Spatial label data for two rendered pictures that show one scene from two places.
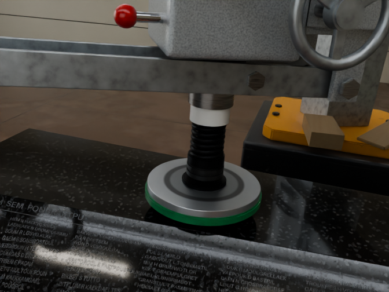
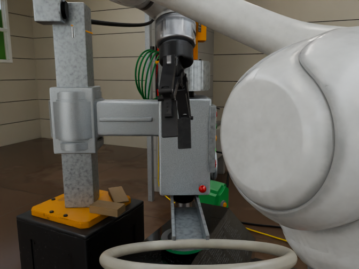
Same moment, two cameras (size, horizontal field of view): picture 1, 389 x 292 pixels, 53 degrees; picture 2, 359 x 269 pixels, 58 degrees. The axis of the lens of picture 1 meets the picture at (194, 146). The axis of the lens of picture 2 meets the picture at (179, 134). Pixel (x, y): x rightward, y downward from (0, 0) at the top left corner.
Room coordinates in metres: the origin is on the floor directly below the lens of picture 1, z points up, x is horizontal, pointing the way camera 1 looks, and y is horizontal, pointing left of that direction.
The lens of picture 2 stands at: (0.37, 1.37, 1.64)
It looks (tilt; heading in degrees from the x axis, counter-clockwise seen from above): 11 degrees down; 282
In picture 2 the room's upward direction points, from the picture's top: straight up
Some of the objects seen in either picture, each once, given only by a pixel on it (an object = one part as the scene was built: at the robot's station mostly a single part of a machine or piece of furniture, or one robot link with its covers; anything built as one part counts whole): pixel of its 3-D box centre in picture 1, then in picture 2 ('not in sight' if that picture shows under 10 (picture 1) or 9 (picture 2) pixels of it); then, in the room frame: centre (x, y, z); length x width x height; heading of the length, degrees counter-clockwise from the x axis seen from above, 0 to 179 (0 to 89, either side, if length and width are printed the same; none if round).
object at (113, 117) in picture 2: not in sight; (108, 117); (1.26, -0.57, 1.36); 0.74 x 0.34 x 0.25; 12
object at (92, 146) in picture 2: not in sight; (78, 118); (1.45, -0.53, 1.35); 0.35 x 0.35 x 0.41
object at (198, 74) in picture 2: not in sight; (180, 78); (0.74, -0.36, 1.62); 0.96 x 0.25 x 0.17; 104
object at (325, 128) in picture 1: (321, 130); (107, 208); (1.22, -0.42, 0.81); 0.20 x 0.10 x 0.05; 173
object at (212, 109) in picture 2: not in sight; (211, 137); (0.52, 0.02, 1.37); 0.08 x 0.03 x 0.28; 104
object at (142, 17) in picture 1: (142, 17); (202, 187); (0.55, 0.08, 1.17); 0.08 x 0.03 x 0.03; 104
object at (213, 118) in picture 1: (210, 110); not in sight; (0.65, -0.02, 1.02); 0.07 x 0.07 x 0.04
